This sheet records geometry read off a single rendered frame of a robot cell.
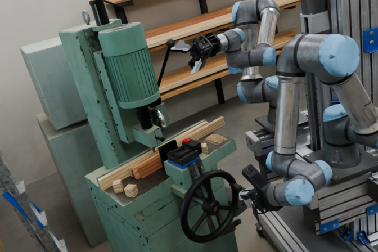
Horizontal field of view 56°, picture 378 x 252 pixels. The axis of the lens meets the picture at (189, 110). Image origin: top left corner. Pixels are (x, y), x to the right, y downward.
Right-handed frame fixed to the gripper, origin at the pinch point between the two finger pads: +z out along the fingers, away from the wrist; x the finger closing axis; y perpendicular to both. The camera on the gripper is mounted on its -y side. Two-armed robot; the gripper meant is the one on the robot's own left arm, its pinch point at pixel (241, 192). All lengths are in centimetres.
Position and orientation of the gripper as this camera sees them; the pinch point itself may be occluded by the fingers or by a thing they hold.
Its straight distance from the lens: 142.3
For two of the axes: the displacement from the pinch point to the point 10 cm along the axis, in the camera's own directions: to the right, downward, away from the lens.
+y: 4.8, 8.8, -0.6
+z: -3.7, 2.6, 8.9
